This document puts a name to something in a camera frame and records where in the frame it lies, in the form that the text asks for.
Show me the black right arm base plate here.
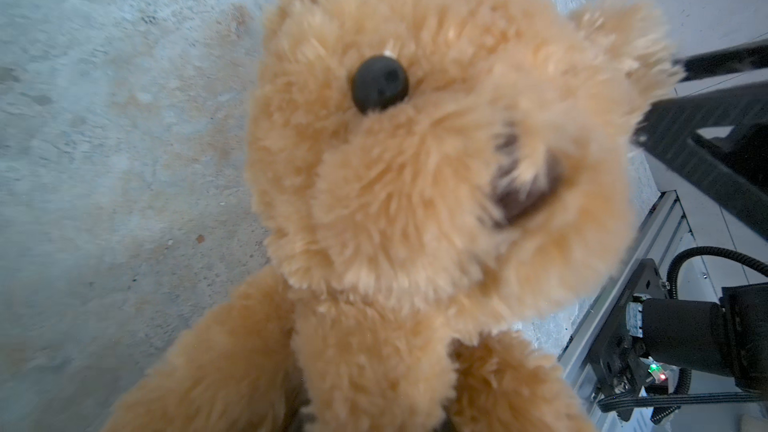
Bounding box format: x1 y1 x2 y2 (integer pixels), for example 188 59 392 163
587 258 668 400

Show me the tan plush teddy bear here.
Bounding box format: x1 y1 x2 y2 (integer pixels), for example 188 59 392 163
106 0 682 431

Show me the black corrugated cable conduit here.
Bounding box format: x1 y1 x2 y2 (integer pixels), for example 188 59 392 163
596 245 768 426

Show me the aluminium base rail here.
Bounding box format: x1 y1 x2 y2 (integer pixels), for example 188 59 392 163
559 191 690 431

